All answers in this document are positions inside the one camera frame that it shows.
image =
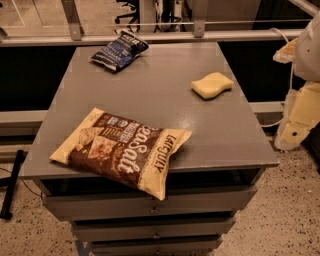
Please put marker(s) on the yellow sponge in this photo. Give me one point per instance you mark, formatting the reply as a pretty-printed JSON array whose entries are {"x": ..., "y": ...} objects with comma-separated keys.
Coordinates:
[{"x": 212, "y": 85}]

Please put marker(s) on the metal railing frame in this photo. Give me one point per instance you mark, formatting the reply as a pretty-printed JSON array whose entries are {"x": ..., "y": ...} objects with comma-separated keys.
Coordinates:
[{"x": 49, "y": 23}]

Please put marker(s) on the brown chip bag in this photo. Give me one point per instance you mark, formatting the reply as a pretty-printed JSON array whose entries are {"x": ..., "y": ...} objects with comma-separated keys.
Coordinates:
[{"x": 123, "y": 150}]

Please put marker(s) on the grey drawer cabinet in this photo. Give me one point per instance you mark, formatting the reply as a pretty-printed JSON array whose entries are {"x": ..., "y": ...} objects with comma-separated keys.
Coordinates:
[{"x": 211, "y": 177}]

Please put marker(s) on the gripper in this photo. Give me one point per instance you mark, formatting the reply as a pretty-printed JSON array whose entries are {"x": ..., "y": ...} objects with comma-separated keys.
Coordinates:
[{"x": 308, "y": 53}]

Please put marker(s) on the black stand leg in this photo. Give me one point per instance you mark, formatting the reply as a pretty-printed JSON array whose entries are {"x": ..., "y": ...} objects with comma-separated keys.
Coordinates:
[{"x": 10, "y": 183}]

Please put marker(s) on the blue chip bag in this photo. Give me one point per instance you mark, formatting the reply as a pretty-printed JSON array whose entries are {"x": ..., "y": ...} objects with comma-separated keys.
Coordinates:
[{"x": 120, "y": 53}]

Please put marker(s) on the black office chair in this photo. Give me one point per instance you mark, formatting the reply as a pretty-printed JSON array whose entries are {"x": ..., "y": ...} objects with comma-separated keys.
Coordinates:
[{"x": 134, "y": 13}]

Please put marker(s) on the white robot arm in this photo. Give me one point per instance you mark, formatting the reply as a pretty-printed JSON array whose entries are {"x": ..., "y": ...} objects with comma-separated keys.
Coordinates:
[{"x": 304, "y": 54}]

